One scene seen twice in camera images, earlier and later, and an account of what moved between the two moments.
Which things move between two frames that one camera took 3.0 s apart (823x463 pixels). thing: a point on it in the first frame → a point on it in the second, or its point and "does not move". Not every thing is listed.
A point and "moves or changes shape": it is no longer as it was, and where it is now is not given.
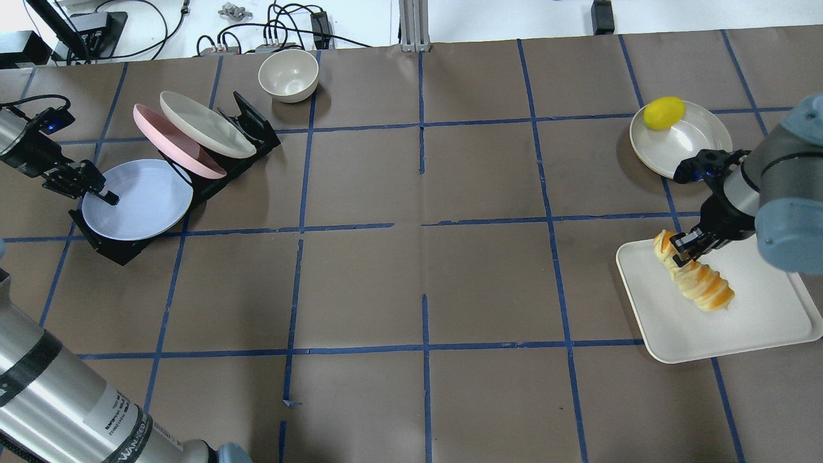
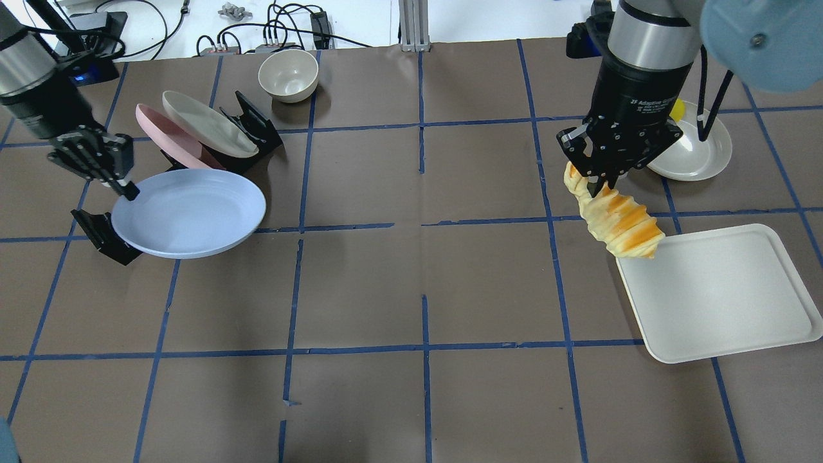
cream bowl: (289, 75) does not move
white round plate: (664, 150) does not move
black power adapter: (321, 27) does not move
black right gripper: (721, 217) → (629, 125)
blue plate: (154, 195) moves or changes shape
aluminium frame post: (414, 26) does not move
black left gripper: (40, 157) → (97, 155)
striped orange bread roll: (697, 282) → (618, 218)
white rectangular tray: (769, 308) does not move
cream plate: (206, 127) does not move
